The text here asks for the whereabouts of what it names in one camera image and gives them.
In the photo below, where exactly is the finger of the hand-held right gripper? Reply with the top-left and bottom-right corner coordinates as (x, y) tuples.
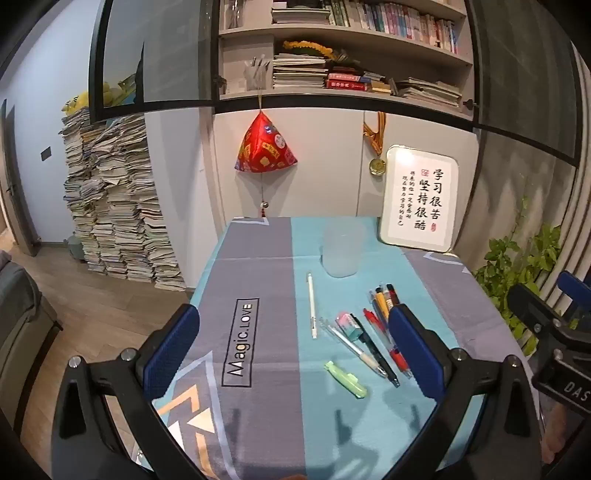
(508, 284), (578, 333)
(556, 271), (591, 320)

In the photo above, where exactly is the glass cabinet door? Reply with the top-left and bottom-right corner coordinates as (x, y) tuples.
(90, 0), (220, 123)
(466, 0), (583, 167)

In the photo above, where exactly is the stack of grey books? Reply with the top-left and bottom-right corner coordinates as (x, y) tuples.
(271, 7), (331, 25)

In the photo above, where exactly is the gold medal with striped ribbon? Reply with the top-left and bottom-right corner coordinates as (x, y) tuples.
(362, 111), (389, 177)

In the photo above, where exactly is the grey bookshelf cabinet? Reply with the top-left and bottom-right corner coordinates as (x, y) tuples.
(215, 0), (481, 123)

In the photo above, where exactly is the clear pen with white grip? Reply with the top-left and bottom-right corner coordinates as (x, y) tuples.
(322, 324), (386, 377)

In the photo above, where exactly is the green leafy plant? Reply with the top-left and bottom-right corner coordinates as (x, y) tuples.
(471, 198), (566, 356)

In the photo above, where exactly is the pile of magazines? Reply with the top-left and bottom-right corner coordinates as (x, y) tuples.
(272, 54), (328, 89)

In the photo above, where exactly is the grey fluted wall panel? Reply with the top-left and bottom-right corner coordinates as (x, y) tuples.
(526, 152), (591, 352)

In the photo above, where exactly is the pile of worn booklets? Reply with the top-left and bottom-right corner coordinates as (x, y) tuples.
(394, 76), (462, 108)

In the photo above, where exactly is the pile of stacked books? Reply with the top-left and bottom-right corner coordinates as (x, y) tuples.
(59, 108), (185, 292)

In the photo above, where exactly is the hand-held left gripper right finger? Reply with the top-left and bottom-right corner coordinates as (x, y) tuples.
(383, 304), (543, 480)

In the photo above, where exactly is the row of colourful books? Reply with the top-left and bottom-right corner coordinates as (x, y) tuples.
(330, 0), (460, 54)

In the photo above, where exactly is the yellow plush toy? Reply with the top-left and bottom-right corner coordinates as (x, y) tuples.
(62, 82), (139, 114)

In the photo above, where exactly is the blue pen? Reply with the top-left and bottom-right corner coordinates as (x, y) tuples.
(368, 289), (389, 324)

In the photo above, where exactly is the pile of dark books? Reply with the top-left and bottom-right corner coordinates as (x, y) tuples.
(369, 71), (394, 95)

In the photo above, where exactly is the stack of red books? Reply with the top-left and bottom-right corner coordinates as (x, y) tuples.
(325, 71), (372, 90)

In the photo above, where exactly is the white framed calligraphy board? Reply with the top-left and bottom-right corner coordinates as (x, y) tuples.
(379, 144), (460, 254)

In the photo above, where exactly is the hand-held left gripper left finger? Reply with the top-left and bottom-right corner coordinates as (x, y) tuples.
(48, 304), (218, 480)

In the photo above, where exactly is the grey sofa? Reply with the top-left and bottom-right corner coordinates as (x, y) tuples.
(0, 251), (63, 421)

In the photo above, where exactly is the clear shelf pen holder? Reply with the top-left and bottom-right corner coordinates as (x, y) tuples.
(245, 55), (269, 92)

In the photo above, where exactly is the green highlighter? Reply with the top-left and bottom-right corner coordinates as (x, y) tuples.
(324, 361), (369, 399)

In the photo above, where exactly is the grey door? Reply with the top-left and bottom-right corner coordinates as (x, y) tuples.
(0, 99), (38, 257)

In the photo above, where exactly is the red pyramid hanging ornament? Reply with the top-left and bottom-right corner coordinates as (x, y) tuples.
(234, 90), (298, 220)

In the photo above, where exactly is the blue and grey tablecloth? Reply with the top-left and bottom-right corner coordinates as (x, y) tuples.
(152, 216), (536, 480)

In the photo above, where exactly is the translucent plastic cup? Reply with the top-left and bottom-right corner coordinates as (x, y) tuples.
(322, 220), (365, 278)

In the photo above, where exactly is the yellow pen with black tip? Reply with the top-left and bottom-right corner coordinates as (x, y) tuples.
(374, 287), (393, 321)

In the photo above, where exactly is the yellow flower garland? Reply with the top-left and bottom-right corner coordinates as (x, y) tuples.
(283, 41), (338, 60)

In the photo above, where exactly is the pink and teal eraser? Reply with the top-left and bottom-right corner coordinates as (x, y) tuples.
(335, 312), (366, 339)

